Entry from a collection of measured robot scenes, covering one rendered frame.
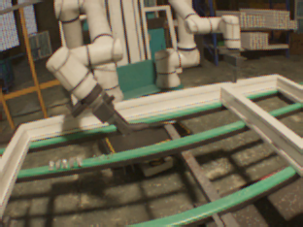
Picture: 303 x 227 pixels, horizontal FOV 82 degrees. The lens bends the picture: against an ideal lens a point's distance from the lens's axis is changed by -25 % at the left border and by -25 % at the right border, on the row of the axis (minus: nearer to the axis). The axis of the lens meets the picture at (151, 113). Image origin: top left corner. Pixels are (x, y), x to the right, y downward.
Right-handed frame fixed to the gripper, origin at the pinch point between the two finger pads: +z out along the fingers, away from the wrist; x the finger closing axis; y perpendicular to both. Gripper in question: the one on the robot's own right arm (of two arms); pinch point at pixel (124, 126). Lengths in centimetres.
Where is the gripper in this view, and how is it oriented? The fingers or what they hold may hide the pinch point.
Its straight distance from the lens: 74.3
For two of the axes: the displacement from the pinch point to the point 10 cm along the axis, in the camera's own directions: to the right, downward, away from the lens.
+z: 6.1, 6.5, 4.6
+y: 7.6, -6.5, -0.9
